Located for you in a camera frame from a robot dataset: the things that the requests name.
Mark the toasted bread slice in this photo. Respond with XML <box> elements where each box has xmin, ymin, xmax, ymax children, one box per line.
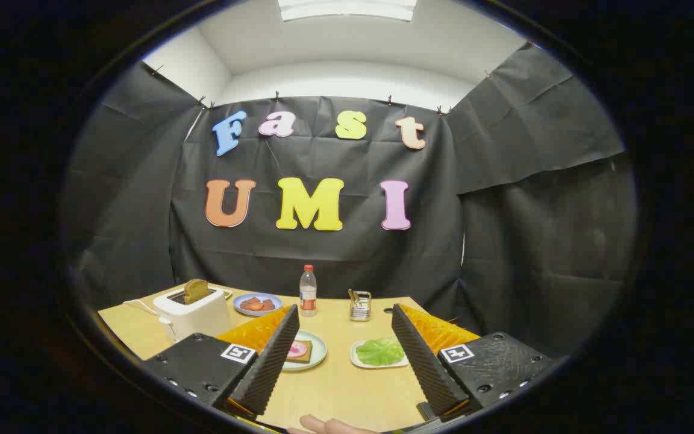
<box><xmin>286</xmin><ymin>339</ymin><xmax>313</xmax><ymax>363</ymax></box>

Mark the pale green round plate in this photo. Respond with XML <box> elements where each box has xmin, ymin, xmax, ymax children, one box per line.
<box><xmin>281</xmin><ymin>330</ymin><xmax>328</xmax><ymax>371</ymax></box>

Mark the brown bread slice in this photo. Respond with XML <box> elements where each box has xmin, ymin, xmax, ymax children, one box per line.
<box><xmin>183</xmin><ymin>278</ymin><xmax>211</xmax><ymax>305</ymax></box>

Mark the metal wire utensil holder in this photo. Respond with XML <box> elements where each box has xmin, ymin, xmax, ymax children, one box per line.
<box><xmin>349</xmin><ymin>289</ymin><xmax>372</xmax><ymax>322</ymax></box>

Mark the white toaster cable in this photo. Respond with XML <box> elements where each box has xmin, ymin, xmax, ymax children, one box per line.
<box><xmin>122</xmin><ymin>299</ymin><xmax>161</xmax><ymax>318</ymax></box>

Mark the blue plate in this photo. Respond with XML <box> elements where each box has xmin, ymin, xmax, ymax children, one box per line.
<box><xmin>233</xmin><ymin>292</ymin><xmax>283</xmax><ymax>317</ymax></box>

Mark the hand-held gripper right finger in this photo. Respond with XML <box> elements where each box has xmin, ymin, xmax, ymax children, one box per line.
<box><xmin>390</xmin><ymin>303</ymin><xmax>557</xmax><ymax>421</ymax></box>

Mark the green lettuce leaf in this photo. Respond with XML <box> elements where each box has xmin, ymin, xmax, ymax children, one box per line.
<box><xmin>355</xmin><ymin>338</ymin><xmax>405</xmax><ymax>366</ymax></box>

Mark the clear water bottle red cap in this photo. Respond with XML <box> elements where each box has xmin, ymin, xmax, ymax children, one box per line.
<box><xmin>299</xmin><ymin>265</ymin><xmax>318</xmax><ymax>318</ymax></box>

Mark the white toaster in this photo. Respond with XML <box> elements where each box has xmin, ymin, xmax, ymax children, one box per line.
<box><xmin>152</xmin><ymin>287</ymin><xmax>234</xmax><ymax>344</ymax></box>

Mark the ceiling light panel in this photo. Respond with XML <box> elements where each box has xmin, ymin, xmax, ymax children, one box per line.
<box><xmin>278</xmin><ymin>0</ymin><xmax>418</xmax><ymax>23</ymax></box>

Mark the white square plate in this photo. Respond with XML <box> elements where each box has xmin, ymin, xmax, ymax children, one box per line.
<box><xmin>350</xmin><ymin>338</ymin><xmax>409</xmax><ymax>370</ymax></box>

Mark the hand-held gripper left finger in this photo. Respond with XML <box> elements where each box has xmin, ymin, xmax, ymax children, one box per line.
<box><xmin>141</xmin><ymin>304</ymin><xmax>301</xmax><ymax>418</ymax></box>

